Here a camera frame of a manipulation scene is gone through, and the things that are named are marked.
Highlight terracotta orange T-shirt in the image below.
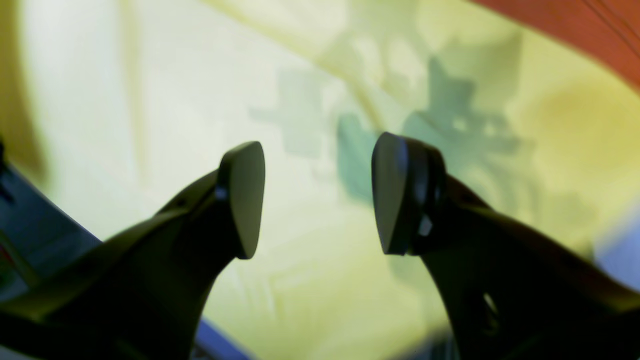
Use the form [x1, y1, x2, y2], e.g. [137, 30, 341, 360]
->
[475, 0, 640, 91]

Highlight pale yellow table cloth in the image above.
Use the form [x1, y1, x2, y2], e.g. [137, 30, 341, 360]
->
[1, 0, 639, 360]

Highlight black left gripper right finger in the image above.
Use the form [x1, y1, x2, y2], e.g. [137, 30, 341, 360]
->
[371, 132, 640, 360]

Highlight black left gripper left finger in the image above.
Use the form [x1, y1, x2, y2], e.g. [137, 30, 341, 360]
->
[1, 141, 266, 360]

